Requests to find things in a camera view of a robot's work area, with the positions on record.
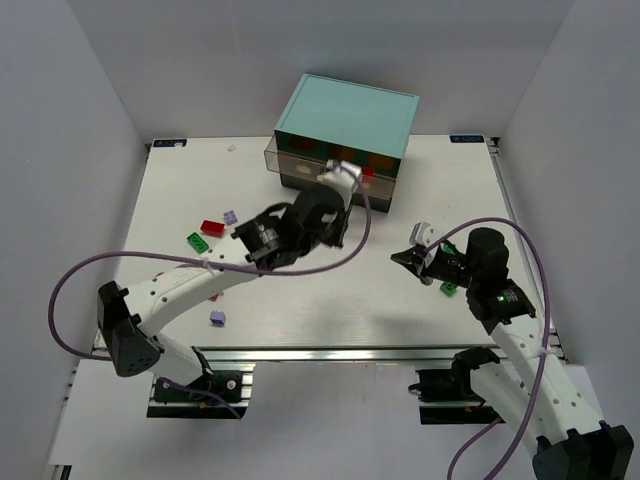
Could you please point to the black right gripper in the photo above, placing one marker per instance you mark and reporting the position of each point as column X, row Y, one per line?
column 424, row 263

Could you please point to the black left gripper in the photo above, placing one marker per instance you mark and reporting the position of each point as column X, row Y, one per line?
column 338, row 223

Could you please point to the long red lego brick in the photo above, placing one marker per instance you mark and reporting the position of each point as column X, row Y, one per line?
column 368, row 172

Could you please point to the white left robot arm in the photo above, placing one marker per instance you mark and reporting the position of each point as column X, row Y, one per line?
column 131, row 319

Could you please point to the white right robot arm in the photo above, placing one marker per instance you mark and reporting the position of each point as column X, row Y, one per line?
column 564, row 435

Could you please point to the long green lego brick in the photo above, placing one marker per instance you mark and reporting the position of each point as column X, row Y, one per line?
column 448, row 248

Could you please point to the green lego cube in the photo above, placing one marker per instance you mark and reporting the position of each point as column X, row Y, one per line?
column 448, row 288

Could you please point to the lilac lego brick rear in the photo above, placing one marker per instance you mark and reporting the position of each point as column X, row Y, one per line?
column 230, row 218

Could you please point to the lilac lego brick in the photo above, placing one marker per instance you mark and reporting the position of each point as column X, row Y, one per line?
column 230, row 218
column 217, row 318

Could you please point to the teal drawer cabinet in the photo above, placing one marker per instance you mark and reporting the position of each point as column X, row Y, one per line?
column 330, row 119

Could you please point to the green lego plate left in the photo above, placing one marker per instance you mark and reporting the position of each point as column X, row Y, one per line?
column 197, row 243

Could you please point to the right blue corner label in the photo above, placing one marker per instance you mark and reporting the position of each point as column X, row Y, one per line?
column 464, row 139

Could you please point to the blue corner label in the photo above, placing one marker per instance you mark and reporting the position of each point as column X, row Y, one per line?
column 464, row 139
column 169, row 143

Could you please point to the lilac lego brick front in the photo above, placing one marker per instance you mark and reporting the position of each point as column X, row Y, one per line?
column 217, row 318

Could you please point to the left blue corner label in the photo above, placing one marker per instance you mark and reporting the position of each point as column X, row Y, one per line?
column 169, row 143

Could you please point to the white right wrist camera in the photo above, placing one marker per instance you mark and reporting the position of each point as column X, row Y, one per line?
column 424, row 234

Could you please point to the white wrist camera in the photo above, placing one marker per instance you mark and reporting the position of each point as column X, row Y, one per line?
column 424, row 234
column 343, row 177

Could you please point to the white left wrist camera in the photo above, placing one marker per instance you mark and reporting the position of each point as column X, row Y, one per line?
column 343, row 177

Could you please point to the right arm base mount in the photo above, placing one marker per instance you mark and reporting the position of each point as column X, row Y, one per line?
column 446, row 395

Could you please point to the aluminium table front rail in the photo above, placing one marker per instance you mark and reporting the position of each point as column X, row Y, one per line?
column 405, row 354

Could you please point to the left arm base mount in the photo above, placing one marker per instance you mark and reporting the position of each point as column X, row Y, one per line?
column 223, row 395

